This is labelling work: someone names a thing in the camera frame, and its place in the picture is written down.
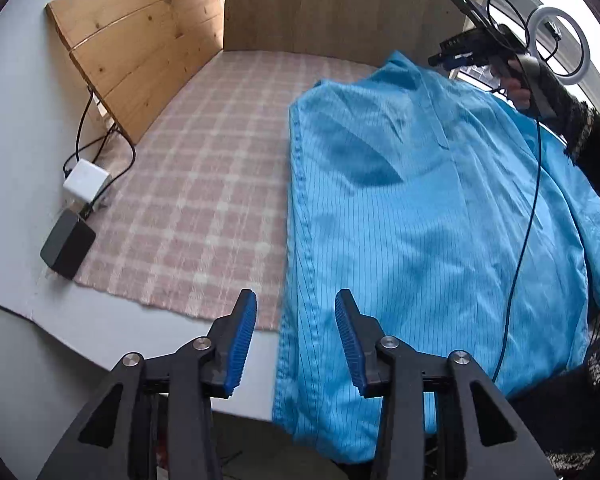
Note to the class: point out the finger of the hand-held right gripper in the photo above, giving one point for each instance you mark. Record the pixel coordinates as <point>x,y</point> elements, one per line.
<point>447,56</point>

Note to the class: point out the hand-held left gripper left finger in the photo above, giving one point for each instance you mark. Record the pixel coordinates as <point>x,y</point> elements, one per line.
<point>242,341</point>

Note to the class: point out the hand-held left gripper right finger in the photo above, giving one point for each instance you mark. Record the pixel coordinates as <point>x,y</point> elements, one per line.
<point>349,345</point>

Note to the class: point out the blue pinstriped work coat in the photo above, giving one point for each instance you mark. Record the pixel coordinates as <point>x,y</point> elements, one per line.
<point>405,210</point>

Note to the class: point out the person's right forearm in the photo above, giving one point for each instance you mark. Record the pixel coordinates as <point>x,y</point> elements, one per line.
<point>585,130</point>

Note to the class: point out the person's right hand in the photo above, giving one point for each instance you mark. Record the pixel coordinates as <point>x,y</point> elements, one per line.
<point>519,92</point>

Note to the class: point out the light wooden back panel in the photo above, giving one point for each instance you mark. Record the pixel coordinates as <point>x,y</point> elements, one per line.
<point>340,5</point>

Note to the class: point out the pink plaid blanket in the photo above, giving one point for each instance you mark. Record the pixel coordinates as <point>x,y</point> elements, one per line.
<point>205,185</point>

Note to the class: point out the black power adapter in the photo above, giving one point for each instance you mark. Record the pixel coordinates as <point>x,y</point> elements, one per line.
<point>67,245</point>

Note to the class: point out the white power adapter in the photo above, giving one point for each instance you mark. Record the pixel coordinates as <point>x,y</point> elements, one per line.
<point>86,180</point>

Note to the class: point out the person's dark patterned sweater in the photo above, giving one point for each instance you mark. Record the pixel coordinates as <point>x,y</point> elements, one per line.
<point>570,425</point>

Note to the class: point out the knotty pine wood board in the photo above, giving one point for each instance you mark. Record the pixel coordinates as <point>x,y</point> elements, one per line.
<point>140,45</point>

